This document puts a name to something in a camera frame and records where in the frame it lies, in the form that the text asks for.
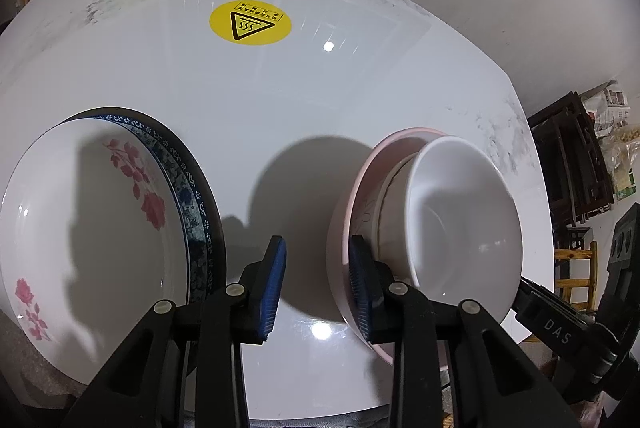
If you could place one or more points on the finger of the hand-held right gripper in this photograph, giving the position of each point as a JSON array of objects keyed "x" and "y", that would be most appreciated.
[{"x": 555, "y": 325}]

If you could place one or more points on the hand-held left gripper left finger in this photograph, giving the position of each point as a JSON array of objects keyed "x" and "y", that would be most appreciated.
[{"x": 272, "y": 288}]

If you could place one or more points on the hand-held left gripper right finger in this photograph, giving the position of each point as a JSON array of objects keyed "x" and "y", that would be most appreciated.
[{"x": 360, "y": 288}]

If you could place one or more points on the pink bowl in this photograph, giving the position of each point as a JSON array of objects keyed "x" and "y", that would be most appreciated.
[{"x": 340, "y": 248}]

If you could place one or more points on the large blue floral plate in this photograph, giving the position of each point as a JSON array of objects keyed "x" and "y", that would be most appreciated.
[{"x": 195, "y": 198}]

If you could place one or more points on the white ribbed bowl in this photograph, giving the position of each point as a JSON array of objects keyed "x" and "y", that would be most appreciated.
[{"x": 465, "y": 228}]

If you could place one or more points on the white plate with pink flowers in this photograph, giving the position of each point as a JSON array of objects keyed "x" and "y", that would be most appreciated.
[{"x": 75, "y": 233}]

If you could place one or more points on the bamboo chair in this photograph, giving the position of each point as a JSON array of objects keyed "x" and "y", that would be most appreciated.
[{"x": 580, "y": 258}]

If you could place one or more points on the person's grey trousers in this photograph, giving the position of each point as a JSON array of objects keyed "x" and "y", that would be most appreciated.
[{"x": 320, "y": 423}]

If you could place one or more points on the dark carved wooden chair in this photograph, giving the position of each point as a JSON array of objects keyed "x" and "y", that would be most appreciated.
[{"x": 575, "y": 158}]

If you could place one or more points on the pile of printed bags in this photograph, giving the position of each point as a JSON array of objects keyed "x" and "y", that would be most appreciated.
[{"x": 620, "y": 138}]

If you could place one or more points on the round yellow warning sticker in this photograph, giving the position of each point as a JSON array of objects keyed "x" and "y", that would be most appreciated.
[{"x": 250, "y": 22}]

